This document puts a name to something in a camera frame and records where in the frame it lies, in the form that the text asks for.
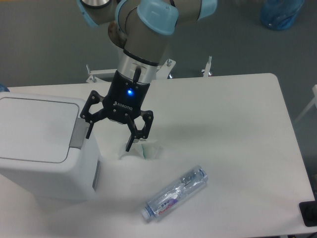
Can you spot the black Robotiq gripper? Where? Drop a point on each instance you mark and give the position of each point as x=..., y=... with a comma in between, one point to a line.
x=123, y=101

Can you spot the white push-button trash can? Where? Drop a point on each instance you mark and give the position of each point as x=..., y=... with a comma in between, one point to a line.
x=43, y=146

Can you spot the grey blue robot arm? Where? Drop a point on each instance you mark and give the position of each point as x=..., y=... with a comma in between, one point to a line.
x=146, y=26

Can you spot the clear plastic water bottle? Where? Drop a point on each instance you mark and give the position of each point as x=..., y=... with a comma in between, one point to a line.
x=170, y=197

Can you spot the blue object at left edge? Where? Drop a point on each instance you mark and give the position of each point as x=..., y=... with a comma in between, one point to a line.
x=3, y=88

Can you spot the blue plastic bag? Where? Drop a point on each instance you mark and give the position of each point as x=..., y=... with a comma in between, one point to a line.
x=280, y=14

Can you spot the black device at table edge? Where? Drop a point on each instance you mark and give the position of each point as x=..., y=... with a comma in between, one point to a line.
x=309, y=213

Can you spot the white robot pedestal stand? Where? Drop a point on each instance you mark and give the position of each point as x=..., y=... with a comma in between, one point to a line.
x=162, y=72

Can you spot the white frame at right edge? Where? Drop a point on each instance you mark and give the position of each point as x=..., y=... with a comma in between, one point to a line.
x=311, y=104

